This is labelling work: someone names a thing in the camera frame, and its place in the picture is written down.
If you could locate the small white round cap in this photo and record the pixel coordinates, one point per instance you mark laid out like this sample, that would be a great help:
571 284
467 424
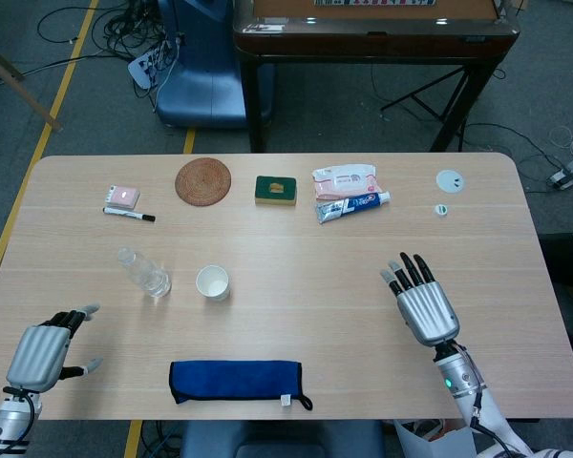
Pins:
441 210

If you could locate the blue white toothpaste tube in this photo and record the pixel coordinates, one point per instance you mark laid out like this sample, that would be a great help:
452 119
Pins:
351 206

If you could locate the blue plastic machine base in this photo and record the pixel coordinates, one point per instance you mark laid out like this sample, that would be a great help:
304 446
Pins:
205 86

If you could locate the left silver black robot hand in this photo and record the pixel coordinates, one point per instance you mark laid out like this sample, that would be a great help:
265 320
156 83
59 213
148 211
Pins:
38 355

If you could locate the round woven rattan coaster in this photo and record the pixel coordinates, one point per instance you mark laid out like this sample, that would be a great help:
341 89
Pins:
203 182

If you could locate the white power strip with plugs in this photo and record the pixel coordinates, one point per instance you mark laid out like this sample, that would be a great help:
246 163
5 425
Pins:
145 69

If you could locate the pink wet wipes pack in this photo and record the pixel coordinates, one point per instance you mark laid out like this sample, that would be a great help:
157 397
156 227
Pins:
344 180

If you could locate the white faced mahjong tile row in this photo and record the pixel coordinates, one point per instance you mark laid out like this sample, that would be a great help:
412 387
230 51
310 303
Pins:
372 2

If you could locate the green yellow sponge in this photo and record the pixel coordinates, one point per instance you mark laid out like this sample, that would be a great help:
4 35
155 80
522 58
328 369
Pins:
275 192

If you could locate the pink eraser block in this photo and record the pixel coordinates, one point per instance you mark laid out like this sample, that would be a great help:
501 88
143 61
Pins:
122 196

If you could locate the dark blue padded seat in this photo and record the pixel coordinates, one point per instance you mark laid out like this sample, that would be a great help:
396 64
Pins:
277 439

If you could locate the black box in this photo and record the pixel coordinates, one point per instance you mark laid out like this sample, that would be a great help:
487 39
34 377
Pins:
568 253

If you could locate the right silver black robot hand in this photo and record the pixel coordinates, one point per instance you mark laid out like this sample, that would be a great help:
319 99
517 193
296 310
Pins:
427 312

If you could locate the dark brown mahjong table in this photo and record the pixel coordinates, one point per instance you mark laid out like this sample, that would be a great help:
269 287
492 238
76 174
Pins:
372 40

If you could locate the white paper cup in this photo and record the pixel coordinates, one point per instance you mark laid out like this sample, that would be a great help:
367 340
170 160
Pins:
212 282

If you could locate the clear plastic bottle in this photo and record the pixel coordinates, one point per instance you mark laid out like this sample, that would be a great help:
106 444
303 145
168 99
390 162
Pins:
148 276

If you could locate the grey floor power strip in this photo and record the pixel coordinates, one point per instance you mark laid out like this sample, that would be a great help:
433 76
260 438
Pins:
570 172

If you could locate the black white marker pen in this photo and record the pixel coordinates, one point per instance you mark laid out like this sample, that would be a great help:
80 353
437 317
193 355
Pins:
126 214

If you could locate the blue microfiber cloth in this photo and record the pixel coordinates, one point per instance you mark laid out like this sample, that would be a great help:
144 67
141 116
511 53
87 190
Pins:
234 381

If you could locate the white open box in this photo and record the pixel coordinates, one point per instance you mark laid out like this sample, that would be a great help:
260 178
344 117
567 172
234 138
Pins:
439 446

